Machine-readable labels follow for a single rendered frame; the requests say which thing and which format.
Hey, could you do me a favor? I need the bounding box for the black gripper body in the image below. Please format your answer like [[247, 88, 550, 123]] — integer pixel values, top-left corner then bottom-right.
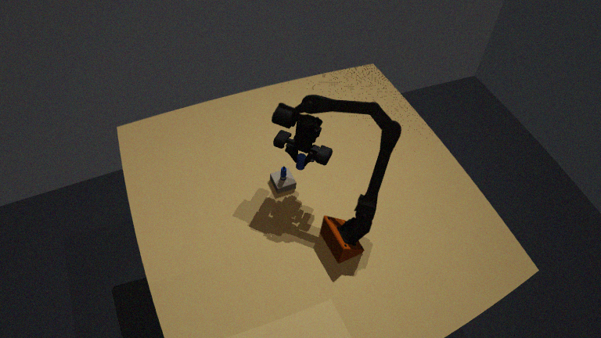
[[273, 130, 333, 166]]

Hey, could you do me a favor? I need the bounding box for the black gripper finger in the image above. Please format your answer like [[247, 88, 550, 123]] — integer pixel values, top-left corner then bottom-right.
[[285, 149, 298, 163], [304, 155, 315, 166]]

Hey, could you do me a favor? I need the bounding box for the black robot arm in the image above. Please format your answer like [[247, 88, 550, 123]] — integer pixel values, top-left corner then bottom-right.
[[272, 95, 401, 246]]

